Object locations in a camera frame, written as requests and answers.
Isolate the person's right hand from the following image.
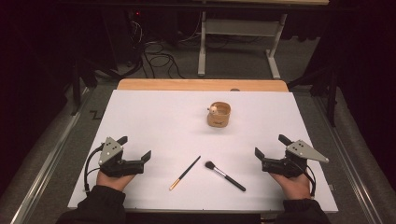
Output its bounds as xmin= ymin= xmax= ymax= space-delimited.
xmin=269 ymin=172 xmax=312 ymax=201

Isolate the tan bear pot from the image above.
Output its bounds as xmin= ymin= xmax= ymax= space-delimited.
xmin=206 ymin=101 xmax=232 ymax=128

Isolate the person's left hand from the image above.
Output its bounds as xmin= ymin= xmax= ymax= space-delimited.
xmin=96 ymin=170 xmax=136 ymax=192

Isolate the black makeup brush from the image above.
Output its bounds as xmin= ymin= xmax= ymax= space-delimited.
xmin=205 ymin=161 xmax=247 ymax=192

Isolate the right hand-held gripper black cable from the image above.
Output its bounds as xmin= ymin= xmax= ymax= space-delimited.
xmin=305 ymin=165 xmax=318 ymax=199

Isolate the black stand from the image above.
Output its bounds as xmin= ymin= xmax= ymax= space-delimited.
xmin=70 ymin=59 xmax=98 ymax=117
xmin=288 ymin=66 xmax=340 ymax=128

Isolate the tangle of black floor cables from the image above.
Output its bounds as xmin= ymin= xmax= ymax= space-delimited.
xmin=127 ymin=18 xmax=188 ymax=80

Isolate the white-framed desk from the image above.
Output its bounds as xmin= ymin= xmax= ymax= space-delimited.
xmin=192 ymin=0 xmax=331 ymax=80

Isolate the white table board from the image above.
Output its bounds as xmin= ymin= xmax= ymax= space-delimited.
xmin=67 ymin=89 xmax=339 ymax=214

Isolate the left hand-held gripper black cable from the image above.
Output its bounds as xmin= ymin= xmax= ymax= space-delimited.
xmin=83 ymin=143 xmax=106 ymax=195

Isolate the thin gold-ferrule brush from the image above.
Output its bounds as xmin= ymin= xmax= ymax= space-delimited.
xmin=168 ymin=155 xmax=202 ymax=191

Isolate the wooden table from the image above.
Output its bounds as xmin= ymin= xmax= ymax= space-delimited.
xmin=117 ymin=78 xmax=290 ymax=93

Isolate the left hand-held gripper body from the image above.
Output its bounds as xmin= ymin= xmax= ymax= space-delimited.
xmin=98 ymin=136 xmax=146 ymax=178

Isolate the metal floor rail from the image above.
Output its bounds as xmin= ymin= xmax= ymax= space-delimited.
xmin=312 ymin=96 xmax=383 ymax=224
xmin=10 ymin=88 xmax=94 ymax=224

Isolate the hand-held gripper black cable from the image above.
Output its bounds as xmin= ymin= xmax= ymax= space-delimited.
xmin=83 ymin=143 xmax=106 ymax=195
xmin=305 ymin=165 xmax=318 ymax=199

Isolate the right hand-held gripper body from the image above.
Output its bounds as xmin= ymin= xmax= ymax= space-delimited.
xmin=262 ymin=139 xmax=331 ymax=179

